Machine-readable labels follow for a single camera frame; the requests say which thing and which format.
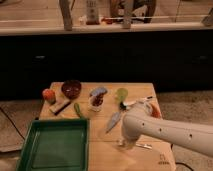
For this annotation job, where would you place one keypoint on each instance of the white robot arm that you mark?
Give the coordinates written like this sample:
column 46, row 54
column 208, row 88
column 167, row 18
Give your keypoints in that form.
column 138, row 121

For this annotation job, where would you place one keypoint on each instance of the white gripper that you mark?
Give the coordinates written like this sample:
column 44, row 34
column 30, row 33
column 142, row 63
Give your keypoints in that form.
column 127, row 144

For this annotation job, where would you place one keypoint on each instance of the blue grey cloth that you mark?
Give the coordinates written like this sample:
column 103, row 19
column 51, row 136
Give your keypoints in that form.
column 97, row 91

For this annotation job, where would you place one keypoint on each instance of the dark red bowl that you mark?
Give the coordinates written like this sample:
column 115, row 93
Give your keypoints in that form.
column 71, row 88

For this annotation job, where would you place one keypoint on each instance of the bottle on counter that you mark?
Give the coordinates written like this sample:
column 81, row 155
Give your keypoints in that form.
column 92, row 12

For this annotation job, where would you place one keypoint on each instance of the orange plastic bowl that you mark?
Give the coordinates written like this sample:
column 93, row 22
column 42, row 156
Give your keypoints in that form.
column 155, row 112

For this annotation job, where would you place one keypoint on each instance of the grey blade knife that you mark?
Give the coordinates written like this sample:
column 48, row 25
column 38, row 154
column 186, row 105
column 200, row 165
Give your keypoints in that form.
column 114, row 119

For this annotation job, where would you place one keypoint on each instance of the wooden post left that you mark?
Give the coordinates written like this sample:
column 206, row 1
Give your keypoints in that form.
column 66, row 15

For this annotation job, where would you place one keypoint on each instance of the beige black block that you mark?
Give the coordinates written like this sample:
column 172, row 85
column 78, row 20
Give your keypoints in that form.
column 59, row 106

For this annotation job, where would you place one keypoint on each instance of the white handled brush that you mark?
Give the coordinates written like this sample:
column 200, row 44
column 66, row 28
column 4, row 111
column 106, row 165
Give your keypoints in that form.
column 126, row 104

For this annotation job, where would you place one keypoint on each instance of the wooden post right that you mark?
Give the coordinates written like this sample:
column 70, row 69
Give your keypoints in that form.
column 128, row 7

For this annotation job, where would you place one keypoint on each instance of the wooden post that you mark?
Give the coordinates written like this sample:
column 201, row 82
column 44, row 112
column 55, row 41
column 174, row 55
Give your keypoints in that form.
column 66, row 15
column 128, row 7

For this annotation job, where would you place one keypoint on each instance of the silver metal fork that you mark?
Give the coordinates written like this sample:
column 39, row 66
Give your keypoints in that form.
column 146, row 146

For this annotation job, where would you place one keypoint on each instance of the green pepper toy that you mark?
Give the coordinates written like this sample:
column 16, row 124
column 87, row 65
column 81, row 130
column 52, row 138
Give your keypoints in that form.
column 78, row 111

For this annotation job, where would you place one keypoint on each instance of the green plastic tray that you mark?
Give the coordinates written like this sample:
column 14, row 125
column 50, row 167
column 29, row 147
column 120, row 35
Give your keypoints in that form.
column 55, row 145

